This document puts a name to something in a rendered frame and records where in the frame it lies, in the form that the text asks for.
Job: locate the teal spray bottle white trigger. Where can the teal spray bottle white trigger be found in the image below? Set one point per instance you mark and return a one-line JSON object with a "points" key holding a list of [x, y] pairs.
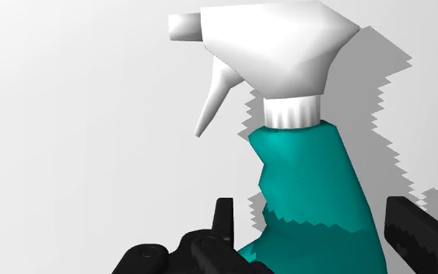
{"points": [[306, 182]]}

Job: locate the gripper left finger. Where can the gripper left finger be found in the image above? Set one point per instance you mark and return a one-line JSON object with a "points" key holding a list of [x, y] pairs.
{"points": [[203, 250]]}

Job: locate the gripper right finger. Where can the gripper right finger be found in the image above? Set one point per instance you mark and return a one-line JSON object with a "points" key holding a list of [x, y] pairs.
{"points": [[419, 237]]}

